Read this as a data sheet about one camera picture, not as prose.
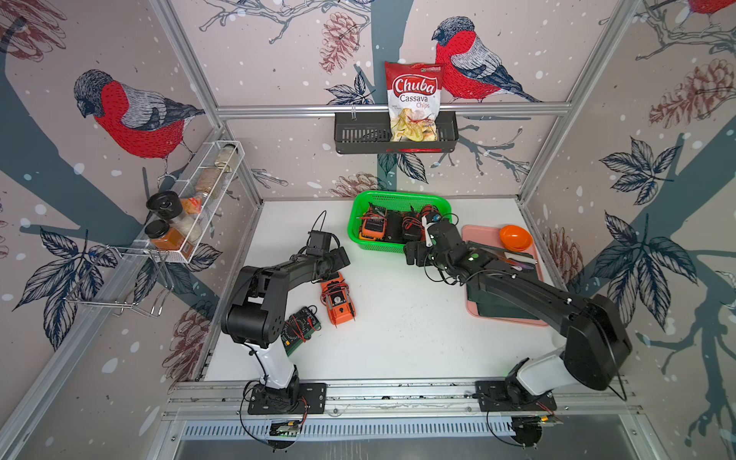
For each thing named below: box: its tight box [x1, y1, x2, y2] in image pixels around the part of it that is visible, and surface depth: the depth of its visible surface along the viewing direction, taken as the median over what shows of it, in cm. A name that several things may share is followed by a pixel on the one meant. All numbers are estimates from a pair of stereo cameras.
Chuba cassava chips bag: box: [384, 61, 445, 142], surface depth 85 cm
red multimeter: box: [419, 204, 443, 224], surface depth 109 cm
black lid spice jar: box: [145, 190, 184, 220], surface depth 63 cm
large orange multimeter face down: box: [319, 272, 357, 329], surface depth 90 cm
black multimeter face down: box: [386, 209, 404, 243], surface depth 105 cm
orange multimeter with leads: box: [355, 202, 388, 242], surface depth 104 cm
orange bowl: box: [499, 224, 534, 253], surface depth 105 cm
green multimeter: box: [280, 304, 322, 357], surface depth 85 cm
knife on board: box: [504, 251, 537, 272], surface depth 103 cm
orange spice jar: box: [144, 219, 185, 252], surface depth 62 cm
